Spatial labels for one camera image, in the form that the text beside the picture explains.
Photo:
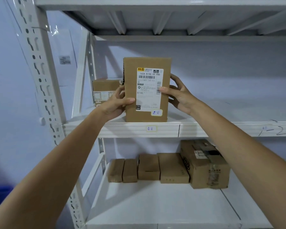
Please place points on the person's right hand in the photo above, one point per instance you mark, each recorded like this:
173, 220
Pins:
182, 98

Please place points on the white metal shelving rack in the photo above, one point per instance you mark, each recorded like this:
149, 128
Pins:
205, 128

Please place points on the person's right thumb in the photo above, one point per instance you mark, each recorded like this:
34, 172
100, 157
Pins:
166, 90

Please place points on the small yellow shelf label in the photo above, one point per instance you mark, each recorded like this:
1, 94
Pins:
151, 128

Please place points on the person's right forearm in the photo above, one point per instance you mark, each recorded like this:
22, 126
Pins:
240, 150

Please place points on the small cardboard box printed tape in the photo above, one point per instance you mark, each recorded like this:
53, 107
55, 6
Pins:
104, 88

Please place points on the blue plastic bin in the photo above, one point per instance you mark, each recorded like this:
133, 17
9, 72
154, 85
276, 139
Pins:
0, 195

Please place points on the medium brown cardboard box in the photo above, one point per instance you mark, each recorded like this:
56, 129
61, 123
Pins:
148, 166

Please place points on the large taped cardboard box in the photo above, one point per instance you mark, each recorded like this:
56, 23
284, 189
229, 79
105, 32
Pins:
205, 164

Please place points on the person's left forearm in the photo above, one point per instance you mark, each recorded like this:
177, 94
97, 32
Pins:
50, 174

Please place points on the tall cardboard box white label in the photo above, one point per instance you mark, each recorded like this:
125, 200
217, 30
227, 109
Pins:
146, 61

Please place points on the person's left hand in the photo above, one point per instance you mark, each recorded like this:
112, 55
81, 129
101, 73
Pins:
112, 107

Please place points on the flat brown cardboard box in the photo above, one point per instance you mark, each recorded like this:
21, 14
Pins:
172, 168

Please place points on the narrow brown cardboard box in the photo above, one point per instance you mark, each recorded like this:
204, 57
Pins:
130, 171
115, 170

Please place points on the person's left thumb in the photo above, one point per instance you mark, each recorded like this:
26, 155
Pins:
127, 102

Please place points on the paper sheet in clear sleeve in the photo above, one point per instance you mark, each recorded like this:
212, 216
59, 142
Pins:
62, 57

